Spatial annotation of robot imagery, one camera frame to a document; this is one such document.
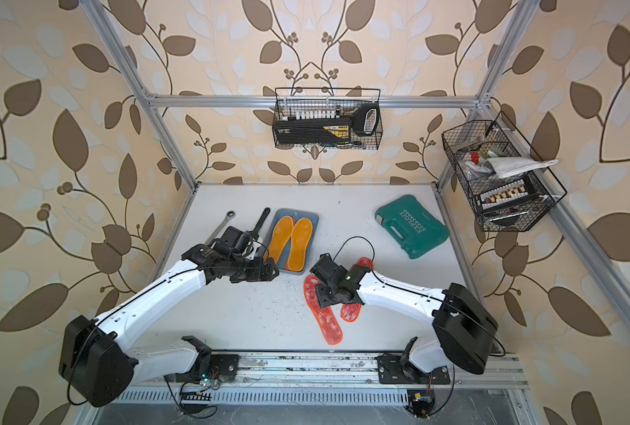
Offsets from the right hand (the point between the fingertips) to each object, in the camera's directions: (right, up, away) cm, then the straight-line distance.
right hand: (326, 294), depth 84 cm
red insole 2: (+8, -6, +1) cm, 10 cm away
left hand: (-18, +8, -4) cm, 20 cm away
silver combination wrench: (-41, +25, +27) cm, 55 cm away
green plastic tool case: (+35, +20, +16) cm, 43 cm away
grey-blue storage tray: (-14, +16, +17) cm, 27 cm away
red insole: (0, -8, 0) cm, 8 cm away
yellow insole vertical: (-10, +18, +19) cm, 28 cm away
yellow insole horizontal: (-17, +18, +18) cm, 31 cm away
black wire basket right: (+47, +49, +3) cm, 68 cm away
